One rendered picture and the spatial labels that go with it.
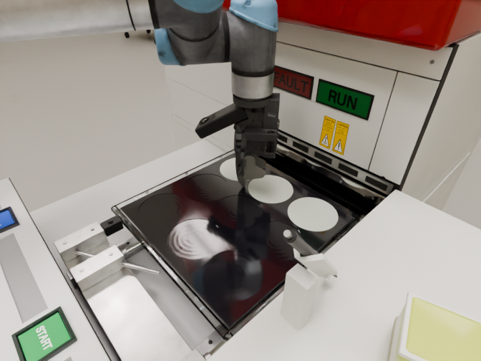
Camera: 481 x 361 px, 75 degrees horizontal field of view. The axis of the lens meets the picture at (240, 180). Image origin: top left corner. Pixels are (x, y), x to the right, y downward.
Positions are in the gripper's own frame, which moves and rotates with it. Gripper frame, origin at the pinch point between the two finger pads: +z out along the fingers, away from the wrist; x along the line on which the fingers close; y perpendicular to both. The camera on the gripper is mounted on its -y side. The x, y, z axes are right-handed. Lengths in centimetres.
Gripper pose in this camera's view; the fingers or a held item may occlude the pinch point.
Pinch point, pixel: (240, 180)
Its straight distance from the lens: 69.5
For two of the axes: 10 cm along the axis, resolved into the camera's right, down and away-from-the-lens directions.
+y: 9.9, 0.7, -0.9
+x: 1.1, -6.0, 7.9
